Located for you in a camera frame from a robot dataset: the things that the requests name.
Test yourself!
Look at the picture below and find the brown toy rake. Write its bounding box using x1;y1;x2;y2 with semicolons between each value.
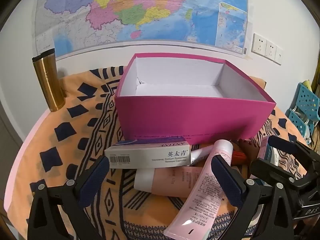
237;138;259;165

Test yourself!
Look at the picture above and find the blue perforated plastic rack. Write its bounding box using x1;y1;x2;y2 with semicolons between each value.
287;82;320;140

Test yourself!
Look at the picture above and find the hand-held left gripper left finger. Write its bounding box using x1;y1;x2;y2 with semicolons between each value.
27;156;110;240

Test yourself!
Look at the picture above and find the white wall socket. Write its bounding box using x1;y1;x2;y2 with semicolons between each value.
265;40;277;60
251;33;267;55

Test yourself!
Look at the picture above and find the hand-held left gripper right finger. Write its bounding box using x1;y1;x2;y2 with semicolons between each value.
211;155;300;240

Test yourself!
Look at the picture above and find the light pink cosmetic tube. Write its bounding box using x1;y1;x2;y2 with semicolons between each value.
164;140;240;238

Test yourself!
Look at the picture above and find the colourful wall map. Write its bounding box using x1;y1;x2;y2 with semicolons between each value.
32;0;249;58

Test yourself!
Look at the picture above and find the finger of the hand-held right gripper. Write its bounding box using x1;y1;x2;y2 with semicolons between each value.
267;135;320;178
249;158;304;188

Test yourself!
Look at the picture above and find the pink cardboard box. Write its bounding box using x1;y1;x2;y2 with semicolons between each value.
114;53;276;147

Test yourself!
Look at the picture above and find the orange patterned tablecloth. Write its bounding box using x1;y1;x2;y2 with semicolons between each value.
7;66;318;240

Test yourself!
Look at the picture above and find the peach tube white cap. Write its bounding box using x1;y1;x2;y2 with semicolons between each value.
134;166;218;198

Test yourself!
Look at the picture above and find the small pink box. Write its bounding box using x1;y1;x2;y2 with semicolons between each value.
259;135;278;161

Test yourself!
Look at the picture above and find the red plastic toy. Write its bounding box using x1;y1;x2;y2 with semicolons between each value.
231;151;248;166

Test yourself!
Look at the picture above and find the gold thermos flask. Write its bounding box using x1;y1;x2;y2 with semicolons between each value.
32;48;67;112

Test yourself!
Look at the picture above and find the yellow cloth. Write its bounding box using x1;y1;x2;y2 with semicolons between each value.
300;79;314;92

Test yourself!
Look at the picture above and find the white purple medicine box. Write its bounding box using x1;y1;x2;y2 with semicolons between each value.
104;138;192;168

